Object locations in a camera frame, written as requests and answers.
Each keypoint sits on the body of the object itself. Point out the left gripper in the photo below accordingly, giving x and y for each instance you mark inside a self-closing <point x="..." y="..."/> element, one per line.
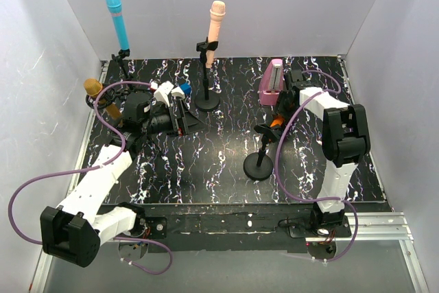
<point x="178" y="119"/>

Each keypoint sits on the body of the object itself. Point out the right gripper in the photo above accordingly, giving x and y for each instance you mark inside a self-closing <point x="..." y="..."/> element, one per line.
<point x="285" y="101"/>

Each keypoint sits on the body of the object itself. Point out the orange microphone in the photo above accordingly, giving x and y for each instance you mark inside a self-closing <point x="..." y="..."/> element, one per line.
<point x="276" y="123"/>

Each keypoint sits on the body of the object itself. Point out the black round-base mic stand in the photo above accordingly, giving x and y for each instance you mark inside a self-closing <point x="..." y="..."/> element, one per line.
<point x="207" y="100"/>

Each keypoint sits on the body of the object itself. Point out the shock-mount tripod mic stand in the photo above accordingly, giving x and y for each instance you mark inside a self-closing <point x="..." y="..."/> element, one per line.
<point x="114" y="123"/>

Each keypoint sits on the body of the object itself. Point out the gold microphone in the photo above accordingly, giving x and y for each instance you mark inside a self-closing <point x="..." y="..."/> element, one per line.
<point x="93" y="88"/>

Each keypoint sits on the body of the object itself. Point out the pink microphone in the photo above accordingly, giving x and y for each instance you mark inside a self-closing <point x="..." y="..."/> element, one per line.
<point x="217" y="14"/>

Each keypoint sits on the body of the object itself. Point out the blue microphone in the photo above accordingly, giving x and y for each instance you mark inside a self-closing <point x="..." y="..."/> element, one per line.
<point x="115" y="9"/>

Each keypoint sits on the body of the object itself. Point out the black tripod mic stand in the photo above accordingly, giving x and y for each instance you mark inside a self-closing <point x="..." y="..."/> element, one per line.
<point x="123" y="70"/>

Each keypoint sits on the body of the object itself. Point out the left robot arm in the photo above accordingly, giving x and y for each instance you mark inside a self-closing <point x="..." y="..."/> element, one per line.
<point x="74" y="230"/>

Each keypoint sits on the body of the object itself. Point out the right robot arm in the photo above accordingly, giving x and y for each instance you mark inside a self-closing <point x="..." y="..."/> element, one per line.
<point x="345" y="141"/>

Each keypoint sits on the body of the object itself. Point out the pink metronome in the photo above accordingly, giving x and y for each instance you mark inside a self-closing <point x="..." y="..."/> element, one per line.
<point x="271" y="83"/>

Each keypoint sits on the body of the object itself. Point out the blue and white block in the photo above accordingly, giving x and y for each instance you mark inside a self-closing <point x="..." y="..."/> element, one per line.
<point x="182" y="91"/>

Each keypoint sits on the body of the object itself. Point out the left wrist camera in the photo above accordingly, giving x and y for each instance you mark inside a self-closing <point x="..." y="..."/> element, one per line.
<point x="162" y="91"/>

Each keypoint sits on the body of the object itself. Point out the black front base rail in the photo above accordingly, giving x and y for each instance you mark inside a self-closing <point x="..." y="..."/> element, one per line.
<point x="237" y="227"/>

